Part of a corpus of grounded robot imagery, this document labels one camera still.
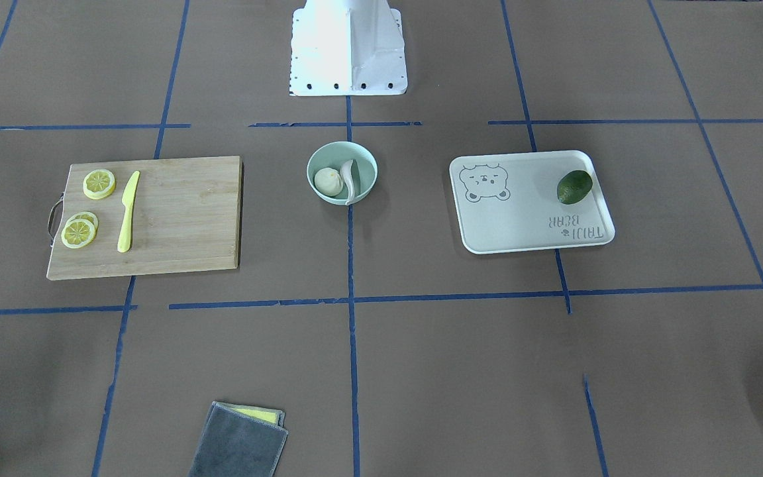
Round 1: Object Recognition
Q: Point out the white bear tray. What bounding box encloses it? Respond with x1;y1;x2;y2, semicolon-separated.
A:
448;150;617;254

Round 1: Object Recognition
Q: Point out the grey folded cloth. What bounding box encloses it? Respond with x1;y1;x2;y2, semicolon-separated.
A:
188;401;289;476

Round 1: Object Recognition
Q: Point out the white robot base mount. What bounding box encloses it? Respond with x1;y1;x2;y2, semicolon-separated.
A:
289;1;409;97

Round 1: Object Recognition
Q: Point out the hidden lemon slice underneath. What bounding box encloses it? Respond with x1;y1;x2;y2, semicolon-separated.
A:
66;211;99;229

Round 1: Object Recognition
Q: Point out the white steamed bun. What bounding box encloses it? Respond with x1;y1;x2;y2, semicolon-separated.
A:
313;167;345;198

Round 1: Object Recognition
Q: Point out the white ceramic spoon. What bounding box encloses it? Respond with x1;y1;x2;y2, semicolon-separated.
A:
340;159;361;206

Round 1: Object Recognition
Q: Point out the lower lemon slice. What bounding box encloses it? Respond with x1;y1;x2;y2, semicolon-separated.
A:
60;219;97;248

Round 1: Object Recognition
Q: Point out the lemon slice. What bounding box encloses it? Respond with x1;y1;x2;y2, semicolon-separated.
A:
82;169;117;200
60;219;97;248

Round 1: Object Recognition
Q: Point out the light green bowl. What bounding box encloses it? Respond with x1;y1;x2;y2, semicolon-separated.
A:
306;141;378;206

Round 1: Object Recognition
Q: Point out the wooden cutting board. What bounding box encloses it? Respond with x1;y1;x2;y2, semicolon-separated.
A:
46;155;242;280

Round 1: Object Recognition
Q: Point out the upper lemon slice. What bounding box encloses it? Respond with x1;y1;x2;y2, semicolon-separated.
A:
82;169;117;200

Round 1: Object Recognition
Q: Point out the yellow plastic knife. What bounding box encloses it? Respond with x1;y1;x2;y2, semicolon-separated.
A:
116;171;140;253

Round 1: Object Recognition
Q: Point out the green avocado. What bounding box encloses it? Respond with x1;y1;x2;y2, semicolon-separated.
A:
555;170;593;205

